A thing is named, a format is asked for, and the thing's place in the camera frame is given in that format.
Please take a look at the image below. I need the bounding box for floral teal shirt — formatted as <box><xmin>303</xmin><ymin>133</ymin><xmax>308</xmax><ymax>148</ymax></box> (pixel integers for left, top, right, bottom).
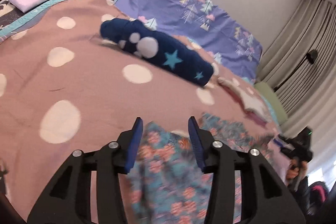
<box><xmin>127</xmin><ymin>113</ymin><xmax>274</xmax><ymax>223</ymax></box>

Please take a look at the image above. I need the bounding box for dark clothes pile pink trim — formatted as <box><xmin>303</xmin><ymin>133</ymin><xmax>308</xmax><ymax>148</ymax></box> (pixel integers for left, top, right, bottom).
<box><xmin>308</xmin><ymin>181</ymin><xmax>329</xmax><ymax>215</ymax></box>

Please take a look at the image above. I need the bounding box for person's right hand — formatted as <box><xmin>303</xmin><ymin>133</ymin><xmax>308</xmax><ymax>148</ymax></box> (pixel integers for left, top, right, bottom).
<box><xmin>285</xmin><ymin>159</ymin><xmax>307</xmax><ymax>182</ymax></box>

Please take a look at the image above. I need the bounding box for green pillow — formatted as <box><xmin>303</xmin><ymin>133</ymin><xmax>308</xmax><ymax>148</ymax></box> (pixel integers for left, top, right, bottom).
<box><xmin>254</xmin><ymin>82</ymin><xmax>288</xmax><ymax>125</ymax></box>

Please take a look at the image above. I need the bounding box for folded pink cloth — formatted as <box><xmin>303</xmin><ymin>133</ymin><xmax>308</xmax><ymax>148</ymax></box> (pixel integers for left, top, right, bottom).
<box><xmin>221</xmin><ymin>81</ymin><xmax>270</xmax><ymax>123</ymax></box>

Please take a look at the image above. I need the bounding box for beige curtain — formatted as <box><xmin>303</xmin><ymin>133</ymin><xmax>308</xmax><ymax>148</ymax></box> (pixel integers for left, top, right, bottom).
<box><xmin>258</xmin><ymin>0</ymin><xmax>335</xmax><ymax>170</ymax></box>

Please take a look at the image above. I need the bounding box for black floor lamp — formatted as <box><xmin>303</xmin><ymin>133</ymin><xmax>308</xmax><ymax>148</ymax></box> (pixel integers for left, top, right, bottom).
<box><xmin>273</xmin><ymin>50</ymin><xmax>318</xmax><ymax>92</ymax></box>

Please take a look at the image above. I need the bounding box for pink polka dot blanket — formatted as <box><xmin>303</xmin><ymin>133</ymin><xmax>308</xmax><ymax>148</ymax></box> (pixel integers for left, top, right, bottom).
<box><xmin>1</xmin><ymin>0</ymin><xmax>288</xmax><ymax>223</ymax></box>

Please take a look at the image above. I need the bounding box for navy star fleece garment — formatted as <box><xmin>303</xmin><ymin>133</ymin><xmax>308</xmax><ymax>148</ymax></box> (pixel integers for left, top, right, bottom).
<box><xmin>100</xmin><ymin>18</ymin><xmax>214</xmax><ymax>86</ymax></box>

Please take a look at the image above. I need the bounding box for purple tree pattern pillow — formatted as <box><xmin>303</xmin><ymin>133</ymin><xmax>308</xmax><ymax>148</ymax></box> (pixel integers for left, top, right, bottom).
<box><xmin>114</xmin><ymin>0</ymin><xmax>263</xmax><ymax>83</ymax></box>

